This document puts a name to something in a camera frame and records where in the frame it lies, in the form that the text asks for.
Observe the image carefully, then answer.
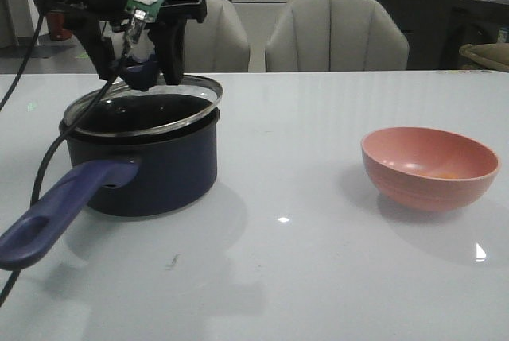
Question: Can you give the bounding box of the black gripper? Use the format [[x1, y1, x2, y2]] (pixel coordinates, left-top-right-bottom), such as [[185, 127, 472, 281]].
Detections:
[[33, 0, 207, 85]]

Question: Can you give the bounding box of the glass lid blue knob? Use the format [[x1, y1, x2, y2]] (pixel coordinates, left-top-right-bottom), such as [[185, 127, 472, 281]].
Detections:
[[64, 63, 223, 139]]

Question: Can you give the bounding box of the pink bowl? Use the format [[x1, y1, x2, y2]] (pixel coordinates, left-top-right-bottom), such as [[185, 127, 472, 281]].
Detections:
[[361, 126, 501, 212]]

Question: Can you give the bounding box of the red bin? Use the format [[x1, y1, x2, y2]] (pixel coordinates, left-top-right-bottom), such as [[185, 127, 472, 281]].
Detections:
[[45, 12, 72, 41]]

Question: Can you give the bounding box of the left grey upholstered chair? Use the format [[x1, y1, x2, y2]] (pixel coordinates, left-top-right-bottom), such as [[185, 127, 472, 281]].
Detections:
[[184, 0, 251, 73]]

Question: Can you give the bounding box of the grey upholstered chair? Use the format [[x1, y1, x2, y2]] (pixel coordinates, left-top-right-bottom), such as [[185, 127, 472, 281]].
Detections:
[[184, 0, 251, 73], [265, 0, 410, 72]]

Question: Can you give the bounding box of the dark blue saucepan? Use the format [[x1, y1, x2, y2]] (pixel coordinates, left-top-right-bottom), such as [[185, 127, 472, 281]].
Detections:
[[1, 109, 220, 271]]

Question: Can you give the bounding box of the right grey upholstered chair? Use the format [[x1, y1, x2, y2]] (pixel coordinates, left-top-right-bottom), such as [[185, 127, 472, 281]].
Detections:
[[265, 0, 410, 72]]

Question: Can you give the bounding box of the dark side table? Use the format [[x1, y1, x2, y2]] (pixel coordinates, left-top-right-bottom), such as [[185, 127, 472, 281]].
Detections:
[[438, 0, 508, 69]]

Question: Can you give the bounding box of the beige cushion seat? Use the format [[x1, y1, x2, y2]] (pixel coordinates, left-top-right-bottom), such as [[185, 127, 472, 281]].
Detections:
[[459, 43, 509, 72]]

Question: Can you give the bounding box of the black cable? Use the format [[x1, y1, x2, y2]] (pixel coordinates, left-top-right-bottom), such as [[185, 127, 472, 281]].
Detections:
[[0, 0, 138, 307]]

